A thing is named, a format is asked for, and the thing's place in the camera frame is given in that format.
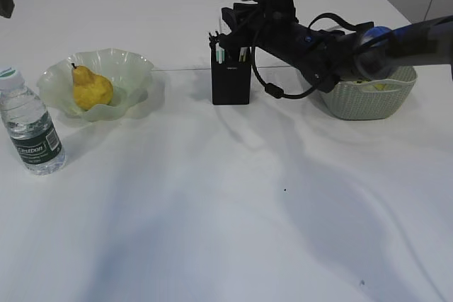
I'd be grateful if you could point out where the blue black right robot arm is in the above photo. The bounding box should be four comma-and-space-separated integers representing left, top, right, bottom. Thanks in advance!
216, 3, 452, 100

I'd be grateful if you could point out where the clear plastic water bottle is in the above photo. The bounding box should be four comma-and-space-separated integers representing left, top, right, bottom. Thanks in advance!
1, 66, 66, 175

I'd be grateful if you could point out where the teal white utility knife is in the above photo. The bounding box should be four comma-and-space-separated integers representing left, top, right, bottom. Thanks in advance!
215, 43, 225, 64

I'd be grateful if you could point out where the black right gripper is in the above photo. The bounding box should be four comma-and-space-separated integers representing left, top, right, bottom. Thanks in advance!
219, 0, 345, 93

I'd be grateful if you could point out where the black square pen holder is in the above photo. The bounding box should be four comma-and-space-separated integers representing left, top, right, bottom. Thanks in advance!
211, 44, 251, 105

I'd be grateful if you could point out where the black gel pen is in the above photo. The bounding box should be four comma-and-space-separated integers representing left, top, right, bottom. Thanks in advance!
208, 30, 221, 50

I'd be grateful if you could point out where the yellow white waste paper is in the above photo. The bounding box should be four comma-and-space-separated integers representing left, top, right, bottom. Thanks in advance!
353, 81, 386, 92

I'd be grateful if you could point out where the yellow pear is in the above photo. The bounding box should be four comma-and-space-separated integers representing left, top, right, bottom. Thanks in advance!
71, 63, 114, 110

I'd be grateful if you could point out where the yellow-green utility knife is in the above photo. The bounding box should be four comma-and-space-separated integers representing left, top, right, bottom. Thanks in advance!
239, 47, 248, 62

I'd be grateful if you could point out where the green woven plastic basket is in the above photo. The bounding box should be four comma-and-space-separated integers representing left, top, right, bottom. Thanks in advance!
321, 66, 418, 120

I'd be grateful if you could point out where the pale green wavy glass plate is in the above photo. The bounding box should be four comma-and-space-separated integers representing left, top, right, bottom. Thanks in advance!
37, 48, 154, 122

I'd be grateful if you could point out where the clear plastic ruler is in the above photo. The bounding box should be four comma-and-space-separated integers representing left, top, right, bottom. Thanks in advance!
219, 18, 231, 35

